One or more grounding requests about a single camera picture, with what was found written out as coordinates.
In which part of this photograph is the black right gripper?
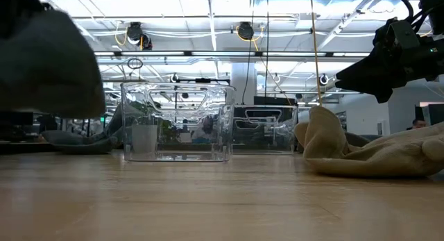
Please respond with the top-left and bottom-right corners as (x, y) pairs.
(334, 34), (444, 104)

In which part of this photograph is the grey baseball cap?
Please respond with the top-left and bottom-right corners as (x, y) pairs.
(0, 7), (107, 119)
(41, 103), (124, 155)

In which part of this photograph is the beige corduroy baseball cap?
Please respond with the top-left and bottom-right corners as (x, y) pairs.
(294, 105), (444, 178)

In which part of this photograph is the dark door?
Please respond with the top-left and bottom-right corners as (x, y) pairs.
(415, 102), (444, 128)

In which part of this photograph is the black monitor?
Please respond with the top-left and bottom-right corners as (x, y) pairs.
(0, 111), (35, 126)
(253, 96), (298, 107)

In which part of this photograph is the clear plastic bin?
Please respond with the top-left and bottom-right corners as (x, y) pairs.
(120, 81), (237, 163)
(232, 104), (299, 155)

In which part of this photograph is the white column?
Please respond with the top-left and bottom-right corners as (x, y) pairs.
(230, 62), (258, 106)

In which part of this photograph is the long ceiling light strip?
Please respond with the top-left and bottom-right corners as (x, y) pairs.
(93, 50), (371, 58)

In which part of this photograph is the black horizontal bar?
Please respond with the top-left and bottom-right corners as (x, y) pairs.
(176, 77), (230, 85)

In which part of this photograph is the potted plant white pot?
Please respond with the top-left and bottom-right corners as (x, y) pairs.
(126, 100), (181, 154)

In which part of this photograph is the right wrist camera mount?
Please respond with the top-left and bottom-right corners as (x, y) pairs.
(374, 17), (422, 53)

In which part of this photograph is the yellow hanging cord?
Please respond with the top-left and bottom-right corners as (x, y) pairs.
(309, 0), (323, 107)

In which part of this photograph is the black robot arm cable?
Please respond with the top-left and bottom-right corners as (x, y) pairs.
(393, 0), (433, 33)

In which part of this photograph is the black ceiling cord reel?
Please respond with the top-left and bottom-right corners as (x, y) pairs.
(125, 21), (153, 51)
(237, 21), (255, 41)

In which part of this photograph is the black cable loop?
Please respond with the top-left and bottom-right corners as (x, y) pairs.
(126, 57), (144, 70)

